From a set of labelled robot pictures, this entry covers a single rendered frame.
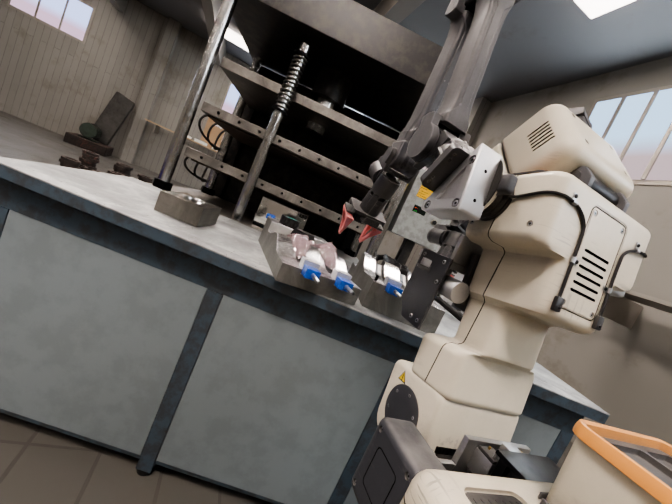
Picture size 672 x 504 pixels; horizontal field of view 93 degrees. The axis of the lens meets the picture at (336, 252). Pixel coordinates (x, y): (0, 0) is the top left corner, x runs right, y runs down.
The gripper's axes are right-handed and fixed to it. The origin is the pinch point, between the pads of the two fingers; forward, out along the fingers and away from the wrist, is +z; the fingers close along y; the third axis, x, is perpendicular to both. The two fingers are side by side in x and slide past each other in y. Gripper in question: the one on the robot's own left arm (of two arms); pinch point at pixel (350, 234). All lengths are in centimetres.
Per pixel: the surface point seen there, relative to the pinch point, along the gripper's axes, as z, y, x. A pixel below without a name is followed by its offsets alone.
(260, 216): 55, 12, -79
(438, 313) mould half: 9.3, -38.1, 8.5
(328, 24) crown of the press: -38, 18, -116
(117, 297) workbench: 50, 52, 1
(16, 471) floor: 95, 59, 32
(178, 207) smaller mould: 30, 46, -25
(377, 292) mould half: 13.3, -17.7, 3.7
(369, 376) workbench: 34.8, -25.8, 19.1
